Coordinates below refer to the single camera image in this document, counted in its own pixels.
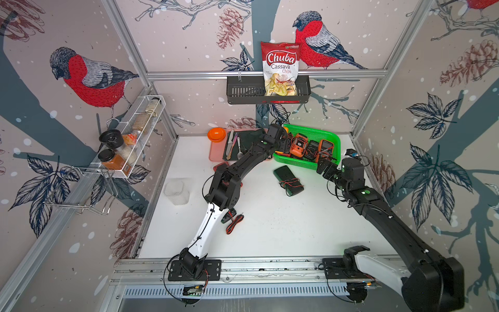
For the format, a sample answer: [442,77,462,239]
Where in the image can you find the white-handled spoon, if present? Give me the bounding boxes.
[237,137,244,159]

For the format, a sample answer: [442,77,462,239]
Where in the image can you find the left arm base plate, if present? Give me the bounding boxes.
[166,259,222,282]

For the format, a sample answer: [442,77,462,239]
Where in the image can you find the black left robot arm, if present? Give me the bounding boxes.
[178,124,286,280]

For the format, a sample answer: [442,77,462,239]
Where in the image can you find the black multimeter red leads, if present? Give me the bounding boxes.
[303,140,319,163]

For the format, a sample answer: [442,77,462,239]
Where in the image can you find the loose red black leads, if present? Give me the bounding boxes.
[226,213,244,235]

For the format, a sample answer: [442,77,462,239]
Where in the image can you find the clear plastic cup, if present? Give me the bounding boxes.
[163,179,190,206]

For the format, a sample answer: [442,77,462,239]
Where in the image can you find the orange clamp multimeter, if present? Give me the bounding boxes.
[290,133,309,159]

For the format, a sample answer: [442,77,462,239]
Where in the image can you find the orange bowl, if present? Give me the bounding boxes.
[207,127,227,143]

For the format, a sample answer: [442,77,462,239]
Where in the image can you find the dark green cloth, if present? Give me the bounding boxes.
[223,129,266,161]

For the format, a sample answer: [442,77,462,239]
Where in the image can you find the gold-handled knife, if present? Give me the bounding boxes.
[226,133,239,161]

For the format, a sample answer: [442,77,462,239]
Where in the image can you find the pink cutting board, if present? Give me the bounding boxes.
[209,129,256,162]

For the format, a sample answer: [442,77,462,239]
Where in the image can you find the black wall basket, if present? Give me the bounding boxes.
[226,76,311,105]

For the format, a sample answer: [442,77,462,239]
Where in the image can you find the black-lid spice jar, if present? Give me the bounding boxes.
[99,129,124,150]

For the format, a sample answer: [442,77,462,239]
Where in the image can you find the green plastic basket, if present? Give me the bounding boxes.
[274,124,340,170]

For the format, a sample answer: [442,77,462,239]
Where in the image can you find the green-edged black multimeter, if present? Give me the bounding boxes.
[221,209,237,224]

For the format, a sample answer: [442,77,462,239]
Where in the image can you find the white wire spice rack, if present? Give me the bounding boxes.
[87,95,165,179]

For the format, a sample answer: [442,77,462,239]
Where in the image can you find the chuba cassava chips bag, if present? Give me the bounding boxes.
[261,42,301,96]

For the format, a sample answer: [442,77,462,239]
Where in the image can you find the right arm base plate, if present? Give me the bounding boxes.
[322,257,376,282]

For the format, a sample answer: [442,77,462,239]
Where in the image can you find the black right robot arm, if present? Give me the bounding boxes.
[317,155,465,311]

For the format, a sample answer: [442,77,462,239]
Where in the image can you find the amber spice jar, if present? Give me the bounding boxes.
[97,149,131,174]

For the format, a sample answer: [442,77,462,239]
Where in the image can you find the red taped multimeter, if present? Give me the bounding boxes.
[213,161,230,174]

